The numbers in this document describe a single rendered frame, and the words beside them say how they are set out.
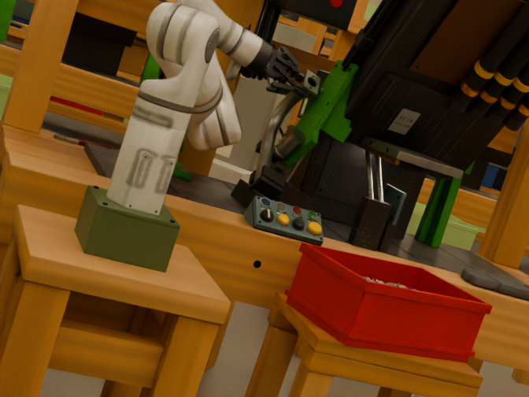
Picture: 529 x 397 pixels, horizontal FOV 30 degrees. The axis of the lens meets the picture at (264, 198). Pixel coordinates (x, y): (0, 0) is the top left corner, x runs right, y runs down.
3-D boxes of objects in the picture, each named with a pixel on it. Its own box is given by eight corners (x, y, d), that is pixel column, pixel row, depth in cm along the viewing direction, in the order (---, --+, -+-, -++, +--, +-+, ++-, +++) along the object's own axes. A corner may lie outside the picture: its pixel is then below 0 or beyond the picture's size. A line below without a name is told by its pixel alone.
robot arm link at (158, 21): (162, 102, 179) (210, 119, 178) (135, 36, 153) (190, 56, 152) (182, 58, 182) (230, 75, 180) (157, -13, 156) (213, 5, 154)
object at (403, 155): (459, 184, 211) (464, 171, 210) (393, 164, 205) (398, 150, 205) (388, 151, 247) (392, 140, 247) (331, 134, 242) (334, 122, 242)
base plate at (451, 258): (550, 307, 234) (553, 298, 234) (104, 186, 199) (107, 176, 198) (467, 257, 274) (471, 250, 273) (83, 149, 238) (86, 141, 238)
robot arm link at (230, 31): (249, 16, 218) (227, 41, 224) (192, -24, 213) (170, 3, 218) (246, 34, 213) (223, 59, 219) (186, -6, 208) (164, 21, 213)
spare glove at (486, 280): (523, 292, 229) (527, 282, 229) (546, 306, 219) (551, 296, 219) (449, 271, 224) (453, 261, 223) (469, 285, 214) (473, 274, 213)
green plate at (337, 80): (333, 163, 221) (383, 83, 219) (304, 145, 218) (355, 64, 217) (316, 154, 232) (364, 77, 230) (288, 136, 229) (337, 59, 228)
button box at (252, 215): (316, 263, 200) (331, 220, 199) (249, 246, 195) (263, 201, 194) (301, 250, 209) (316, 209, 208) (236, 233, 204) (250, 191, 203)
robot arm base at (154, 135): (168, 217, 160) (200, 117, 158) (115, 205, 156) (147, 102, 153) (149, 201, 168) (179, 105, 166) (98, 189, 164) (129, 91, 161)
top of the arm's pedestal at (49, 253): (224, 325, 154) (232, 302, 154) (21, 280, 143) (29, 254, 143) (181, 266, 184) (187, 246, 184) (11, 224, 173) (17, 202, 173)
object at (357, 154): (404, 241, 249) (449, 112, 244) (295, 210, 239) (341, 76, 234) (376, 223, 266) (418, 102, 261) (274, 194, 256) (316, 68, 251)
